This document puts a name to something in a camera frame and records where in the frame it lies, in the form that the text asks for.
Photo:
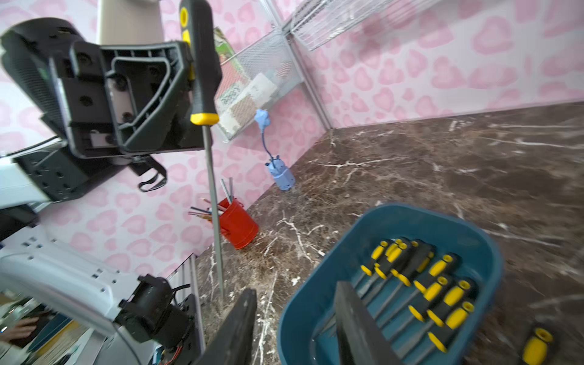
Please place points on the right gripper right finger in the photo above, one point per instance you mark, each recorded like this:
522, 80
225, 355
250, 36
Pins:
360, 340

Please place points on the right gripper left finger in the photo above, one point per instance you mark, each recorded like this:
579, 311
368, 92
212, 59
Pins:
233, 341

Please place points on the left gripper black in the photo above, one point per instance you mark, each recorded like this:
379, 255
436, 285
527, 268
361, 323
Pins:
105, 101

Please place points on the teal plastic storage box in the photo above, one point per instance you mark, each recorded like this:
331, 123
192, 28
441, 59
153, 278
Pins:
308, 309

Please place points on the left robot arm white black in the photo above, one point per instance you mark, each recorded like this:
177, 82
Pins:
101, 298

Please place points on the yellow black file in box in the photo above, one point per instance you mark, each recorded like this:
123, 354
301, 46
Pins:
383, 269
417, 310
416, 262
444, 266
438, 313
441, 337

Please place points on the green red booklet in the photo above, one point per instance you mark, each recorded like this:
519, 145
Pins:
234, 79

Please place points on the white paper in mesh basket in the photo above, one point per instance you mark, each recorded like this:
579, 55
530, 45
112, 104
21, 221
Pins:
255, 96

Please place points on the red pen cup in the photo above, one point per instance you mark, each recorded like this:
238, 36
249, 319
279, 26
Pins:
236, 225

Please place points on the white mesh side basket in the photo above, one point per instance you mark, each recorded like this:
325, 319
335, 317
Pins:
271, 56

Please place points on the blue desk lamp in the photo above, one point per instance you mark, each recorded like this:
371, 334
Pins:
278, 169

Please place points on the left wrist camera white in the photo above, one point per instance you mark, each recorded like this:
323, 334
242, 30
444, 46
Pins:
129, 22

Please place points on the white wire wall basket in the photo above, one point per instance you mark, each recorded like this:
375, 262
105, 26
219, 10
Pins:
316, 23

